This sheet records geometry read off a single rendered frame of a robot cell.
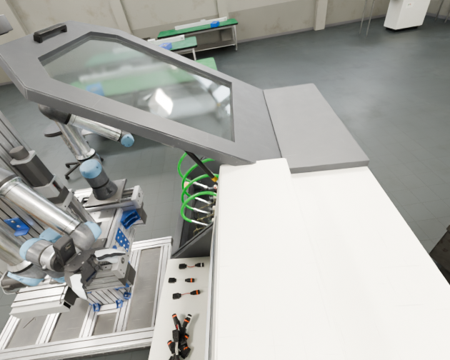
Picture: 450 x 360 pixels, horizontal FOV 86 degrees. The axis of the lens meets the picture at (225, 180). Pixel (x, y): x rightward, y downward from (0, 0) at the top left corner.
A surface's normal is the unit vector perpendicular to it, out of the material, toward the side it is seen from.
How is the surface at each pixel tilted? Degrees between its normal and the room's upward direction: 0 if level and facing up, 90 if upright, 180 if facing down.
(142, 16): 90
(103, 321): 0
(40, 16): 90
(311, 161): 0
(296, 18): 90
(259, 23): 90
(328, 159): 0
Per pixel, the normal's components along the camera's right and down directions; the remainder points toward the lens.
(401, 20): 0.09, 0.66
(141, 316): -0.14, -0.73
